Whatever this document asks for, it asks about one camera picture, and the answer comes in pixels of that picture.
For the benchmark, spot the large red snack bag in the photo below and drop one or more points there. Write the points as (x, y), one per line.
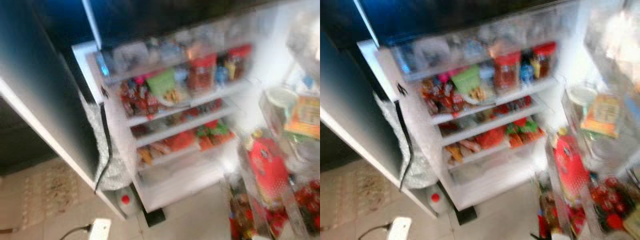
(570, 167)
(267, 167)

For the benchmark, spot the orange red food packet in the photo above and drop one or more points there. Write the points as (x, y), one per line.
(490, 137)
(180, 141)

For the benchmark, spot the small red lid jar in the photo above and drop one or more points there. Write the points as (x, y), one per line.
(239, 60)
(544, 57)

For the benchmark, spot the white open fridge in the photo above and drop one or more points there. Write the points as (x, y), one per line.
(200, 170)
(500, 170)

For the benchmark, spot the red cap bottles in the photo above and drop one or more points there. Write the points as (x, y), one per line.
(306, 200)
(607, 200)

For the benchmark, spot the red snack packets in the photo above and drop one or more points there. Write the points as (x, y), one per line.
(135, 100)
(440, 97)

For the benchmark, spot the white jug with red cap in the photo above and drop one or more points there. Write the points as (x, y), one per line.
(436, 198)
(126, 201)

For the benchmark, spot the green and red packets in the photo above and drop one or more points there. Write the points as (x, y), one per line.
(525, 130)
(215, 132)

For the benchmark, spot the dark sauce bottles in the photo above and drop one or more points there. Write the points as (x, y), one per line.
(240, 215)
(547, 215)

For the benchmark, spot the orange yellow food packet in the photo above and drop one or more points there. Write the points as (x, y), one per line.
(602, 115)
(305, 117)

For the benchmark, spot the green food packet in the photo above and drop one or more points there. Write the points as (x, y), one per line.
(162, 82)
(466, 79)

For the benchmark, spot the white round lid container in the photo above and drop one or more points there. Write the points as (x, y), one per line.
(280, 95)
(580, 92)

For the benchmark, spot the blue bottle in fridge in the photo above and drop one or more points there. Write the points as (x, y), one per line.
(221, 75)
(526, 71)

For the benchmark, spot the silver foil wrap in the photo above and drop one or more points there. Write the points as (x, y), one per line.
(116, 160)
(422, 165)

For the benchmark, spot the floral beige floor mat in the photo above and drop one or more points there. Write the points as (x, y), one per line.
(357, 192)
(45, 195)

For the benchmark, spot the large red lid jar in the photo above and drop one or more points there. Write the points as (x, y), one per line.
(202, 75)
(507, 72)

